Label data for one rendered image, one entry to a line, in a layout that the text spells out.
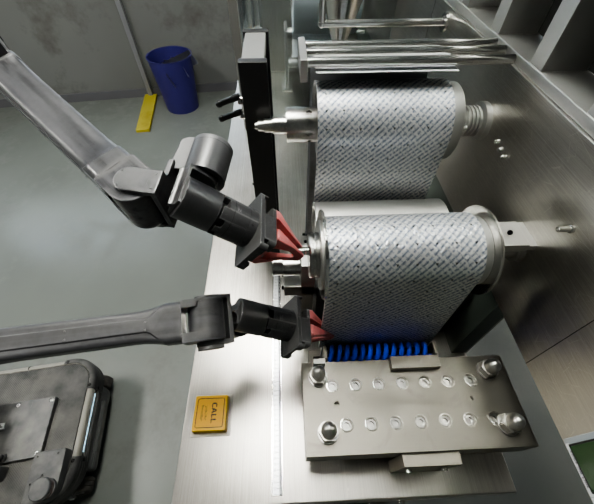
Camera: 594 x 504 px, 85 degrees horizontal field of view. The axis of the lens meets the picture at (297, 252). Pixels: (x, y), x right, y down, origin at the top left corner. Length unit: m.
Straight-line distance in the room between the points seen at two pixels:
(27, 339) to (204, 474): 0.42
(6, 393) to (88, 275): 0.80
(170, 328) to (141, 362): 1.42
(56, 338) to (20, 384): 1.32
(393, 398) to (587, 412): 0.28
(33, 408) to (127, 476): 0.47
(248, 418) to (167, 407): 1.06
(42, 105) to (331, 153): 0.44
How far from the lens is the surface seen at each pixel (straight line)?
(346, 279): 0.49
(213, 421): 0.78
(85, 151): 0.52
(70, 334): 0.58
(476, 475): 0.85
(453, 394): 0.73
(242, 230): 0.44
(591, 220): 0.56
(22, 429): 1.78
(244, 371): 0.82
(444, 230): 0.53
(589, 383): 0.59
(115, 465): 1.85
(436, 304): 0.61
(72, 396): 1.75
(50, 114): 0.60
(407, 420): 0.68
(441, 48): 0.69
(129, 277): 2.26
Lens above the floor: 1.67
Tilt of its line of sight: 52 degrees down
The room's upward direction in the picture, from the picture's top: straight up
